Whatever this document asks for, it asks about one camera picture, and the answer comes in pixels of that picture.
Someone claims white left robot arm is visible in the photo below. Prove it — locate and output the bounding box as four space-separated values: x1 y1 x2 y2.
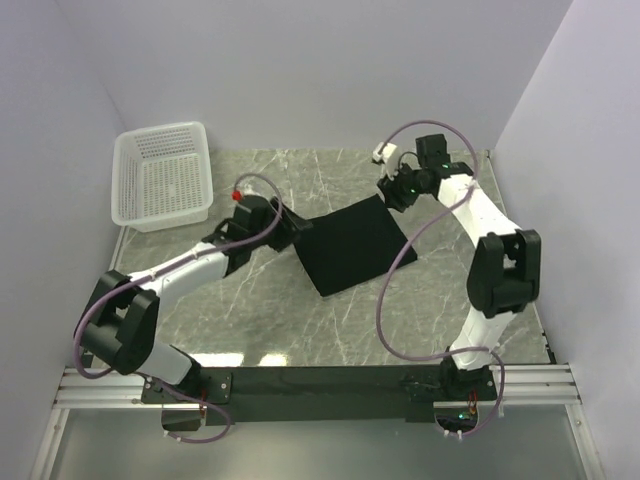
74 195 312 402

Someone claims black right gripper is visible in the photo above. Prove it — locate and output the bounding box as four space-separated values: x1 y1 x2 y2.
378 158 430 214

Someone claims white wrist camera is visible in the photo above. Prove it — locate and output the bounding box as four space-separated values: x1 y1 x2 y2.
231 186 260 202
372 142 400 166

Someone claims black t-shirt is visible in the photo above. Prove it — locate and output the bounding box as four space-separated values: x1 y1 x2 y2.
294 195 407 297

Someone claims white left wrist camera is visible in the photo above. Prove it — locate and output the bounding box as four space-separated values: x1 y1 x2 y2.
231 186 260 202

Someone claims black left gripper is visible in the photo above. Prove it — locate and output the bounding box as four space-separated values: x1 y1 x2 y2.
250 197 313 253

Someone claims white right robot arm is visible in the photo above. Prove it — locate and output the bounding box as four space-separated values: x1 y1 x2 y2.
372 134 541 399

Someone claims white plastic basket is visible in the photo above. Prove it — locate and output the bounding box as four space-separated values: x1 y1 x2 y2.
111 121 213 233

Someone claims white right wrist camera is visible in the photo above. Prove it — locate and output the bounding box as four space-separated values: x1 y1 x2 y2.
372 142 400 166

